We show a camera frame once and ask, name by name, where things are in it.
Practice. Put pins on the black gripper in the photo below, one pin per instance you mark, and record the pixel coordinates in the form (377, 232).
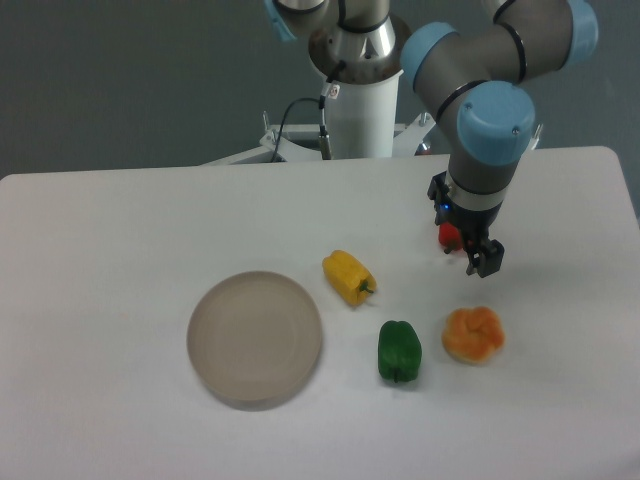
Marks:
(485, 256)

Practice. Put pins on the red bell pepper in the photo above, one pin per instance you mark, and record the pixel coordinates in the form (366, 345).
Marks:
(449, 238)

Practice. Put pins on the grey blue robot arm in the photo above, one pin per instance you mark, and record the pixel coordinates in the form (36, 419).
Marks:
(470, 88)

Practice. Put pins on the yellow bell pepper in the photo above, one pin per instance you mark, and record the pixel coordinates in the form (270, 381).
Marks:
(349, 277)

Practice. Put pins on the green bell pepper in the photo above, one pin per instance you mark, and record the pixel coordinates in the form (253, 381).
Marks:
(399, 352)

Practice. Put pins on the orange knotted bread roll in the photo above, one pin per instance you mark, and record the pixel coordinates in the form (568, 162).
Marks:
(473, 335)

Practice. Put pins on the beige round plate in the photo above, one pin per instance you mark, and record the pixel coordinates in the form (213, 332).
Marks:
(254, 339)

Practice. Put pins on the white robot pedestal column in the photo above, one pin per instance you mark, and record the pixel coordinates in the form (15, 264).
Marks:
(361, 73)

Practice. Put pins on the white metal base frame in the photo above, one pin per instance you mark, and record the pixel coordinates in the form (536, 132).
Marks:
(310, 145)

